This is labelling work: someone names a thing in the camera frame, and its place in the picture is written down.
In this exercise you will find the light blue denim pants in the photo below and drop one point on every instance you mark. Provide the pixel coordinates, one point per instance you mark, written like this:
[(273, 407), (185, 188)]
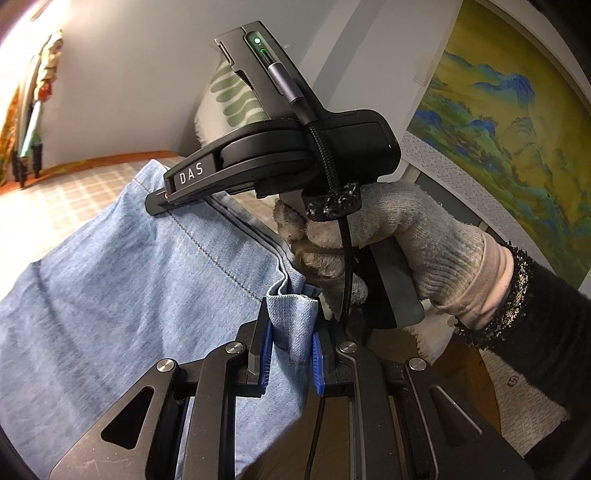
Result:
[(85, 322)]

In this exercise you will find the black fuzzy sleeve forearm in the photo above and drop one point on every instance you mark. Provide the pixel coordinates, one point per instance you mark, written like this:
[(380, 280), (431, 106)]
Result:
[(541, 328)]

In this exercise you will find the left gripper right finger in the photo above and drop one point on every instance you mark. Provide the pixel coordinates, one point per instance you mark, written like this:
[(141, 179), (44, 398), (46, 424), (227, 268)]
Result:
[(325, 361)]

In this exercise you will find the right hand white glove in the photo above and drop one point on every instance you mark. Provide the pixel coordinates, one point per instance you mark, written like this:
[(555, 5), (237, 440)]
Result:
[(455, 266)]

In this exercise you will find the green striped white pillow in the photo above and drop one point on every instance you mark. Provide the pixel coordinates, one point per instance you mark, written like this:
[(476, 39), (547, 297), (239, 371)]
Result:
[(227, 103)]

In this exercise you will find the landscape painting headboard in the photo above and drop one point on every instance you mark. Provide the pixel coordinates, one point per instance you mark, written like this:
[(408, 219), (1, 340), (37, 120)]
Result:
[(500, 110)]

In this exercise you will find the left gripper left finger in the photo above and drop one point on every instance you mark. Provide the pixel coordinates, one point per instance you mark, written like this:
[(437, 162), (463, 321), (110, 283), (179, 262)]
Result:
[(260, 335)]

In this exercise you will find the black camera module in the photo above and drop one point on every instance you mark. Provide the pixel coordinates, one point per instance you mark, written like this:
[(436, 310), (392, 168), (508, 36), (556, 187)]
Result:
[(250, 50)]

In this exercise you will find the plaid beige bed sheet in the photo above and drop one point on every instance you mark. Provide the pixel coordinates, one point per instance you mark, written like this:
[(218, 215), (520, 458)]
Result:
[(69, 203)]

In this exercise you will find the colourful folded fabric roll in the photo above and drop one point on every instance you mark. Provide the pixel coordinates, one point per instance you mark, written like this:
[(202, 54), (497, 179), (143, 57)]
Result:
[(21, 143)]

